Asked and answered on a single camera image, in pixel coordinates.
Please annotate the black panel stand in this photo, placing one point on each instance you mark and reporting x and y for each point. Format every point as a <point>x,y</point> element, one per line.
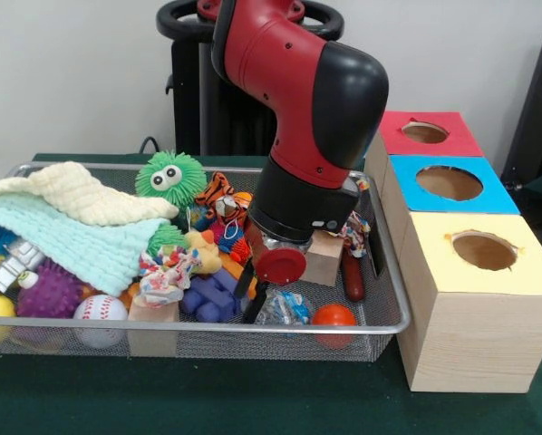
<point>538,118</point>

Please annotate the plain wooden cube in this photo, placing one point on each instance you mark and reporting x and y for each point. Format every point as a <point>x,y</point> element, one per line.
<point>327,263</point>

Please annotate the yellow duck plush toy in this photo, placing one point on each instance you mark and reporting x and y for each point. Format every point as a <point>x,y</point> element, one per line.
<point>204,252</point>

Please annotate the cream knitted cloth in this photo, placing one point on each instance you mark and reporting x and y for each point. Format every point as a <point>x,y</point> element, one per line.
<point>81,192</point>

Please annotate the purple monster toy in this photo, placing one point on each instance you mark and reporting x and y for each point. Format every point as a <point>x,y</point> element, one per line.
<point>52,290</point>

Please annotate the green spiky ball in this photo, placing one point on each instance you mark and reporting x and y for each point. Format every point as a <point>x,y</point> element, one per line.
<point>169,177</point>

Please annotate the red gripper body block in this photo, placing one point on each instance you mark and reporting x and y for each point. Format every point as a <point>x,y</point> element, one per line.
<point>280,265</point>

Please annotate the white baseball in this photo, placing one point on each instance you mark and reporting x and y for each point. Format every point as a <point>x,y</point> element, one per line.
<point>99,310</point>

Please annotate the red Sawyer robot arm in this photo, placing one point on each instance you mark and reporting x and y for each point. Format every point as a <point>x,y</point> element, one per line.
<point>316,91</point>

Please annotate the red maraca rattle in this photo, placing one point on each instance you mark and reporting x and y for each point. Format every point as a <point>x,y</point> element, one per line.
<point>333,316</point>

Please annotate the mint knitted cloth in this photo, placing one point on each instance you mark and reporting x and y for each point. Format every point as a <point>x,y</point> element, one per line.
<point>72,237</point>

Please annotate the clear shallow mesh bin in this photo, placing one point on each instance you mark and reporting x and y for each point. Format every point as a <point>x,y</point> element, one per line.
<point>380,290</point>

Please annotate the tiger striped toy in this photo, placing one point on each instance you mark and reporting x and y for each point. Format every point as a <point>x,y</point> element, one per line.
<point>218,192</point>

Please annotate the floral patterned fabric knot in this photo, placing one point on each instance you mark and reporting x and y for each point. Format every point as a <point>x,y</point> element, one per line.
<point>167,274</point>

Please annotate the dark red sausage toy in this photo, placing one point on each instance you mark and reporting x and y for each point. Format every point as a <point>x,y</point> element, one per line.
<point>353,276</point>

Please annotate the dark green tablecloth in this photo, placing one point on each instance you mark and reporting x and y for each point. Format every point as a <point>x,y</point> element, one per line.
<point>253,399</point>

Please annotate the purple plastic building block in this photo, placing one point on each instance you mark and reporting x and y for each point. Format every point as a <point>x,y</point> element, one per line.
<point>212,294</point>

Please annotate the wooden box with three holes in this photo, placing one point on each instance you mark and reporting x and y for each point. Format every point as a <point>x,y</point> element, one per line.
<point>470,335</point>

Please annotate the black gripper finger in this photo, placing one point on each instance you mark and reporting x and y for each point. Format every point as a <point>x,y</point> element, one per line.
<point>256,304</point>
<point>244,283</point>

